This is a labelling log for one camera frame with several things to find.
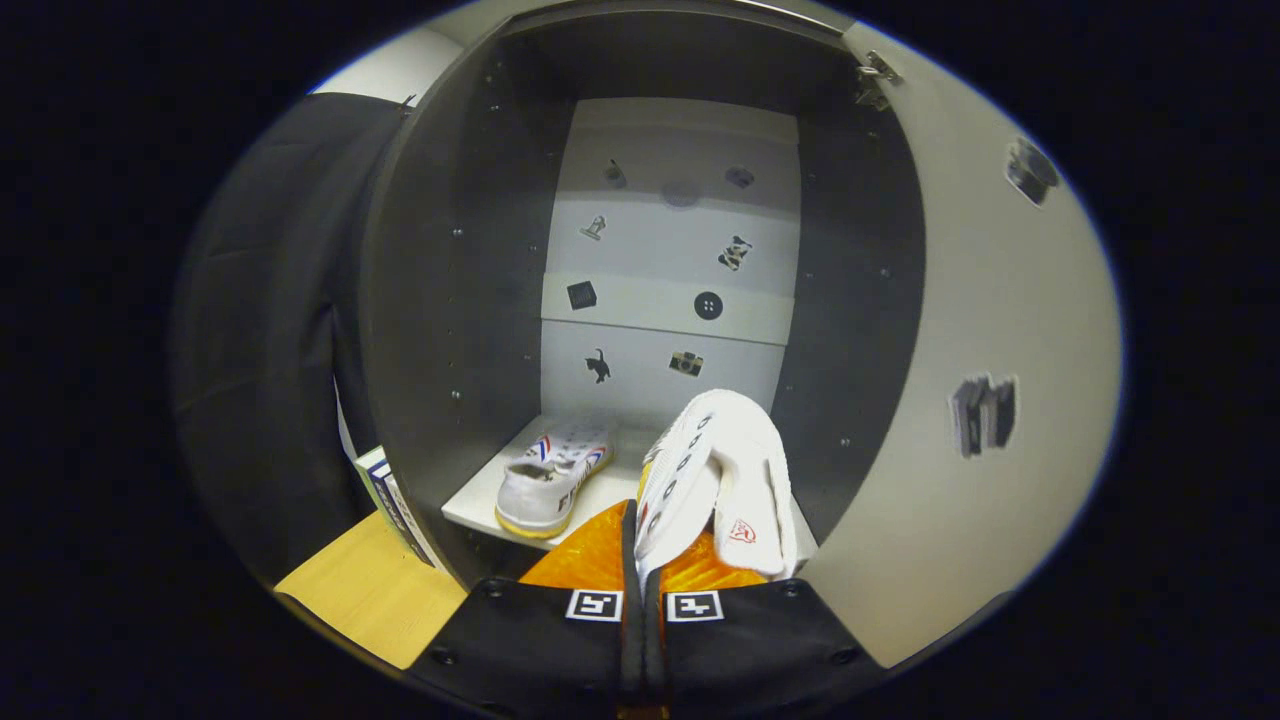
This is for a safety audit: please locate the dark blue book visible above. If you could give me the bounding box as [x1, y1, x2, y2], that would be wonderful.
[365, 458, 438, 571]

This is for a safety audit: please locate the black backdrop cloth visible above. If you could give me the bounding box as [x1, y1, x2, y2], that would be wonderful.
[170, 92, 411, 586]

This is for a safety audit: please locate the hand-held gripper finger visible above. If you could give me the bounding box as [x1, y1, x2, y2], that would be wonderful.
[645, 545, 891, 716]
[405, 500, 643, 716]

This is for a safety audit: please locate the dark grey shoe cabinet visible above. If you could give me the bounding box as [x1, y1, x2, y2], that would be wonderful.
[355, 5, 926, 591]

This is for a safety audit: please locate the white shoe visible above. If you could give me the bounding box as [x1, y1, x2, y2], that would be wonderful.
[633, 389, 798, 591]
[495, 425, 614, 539]

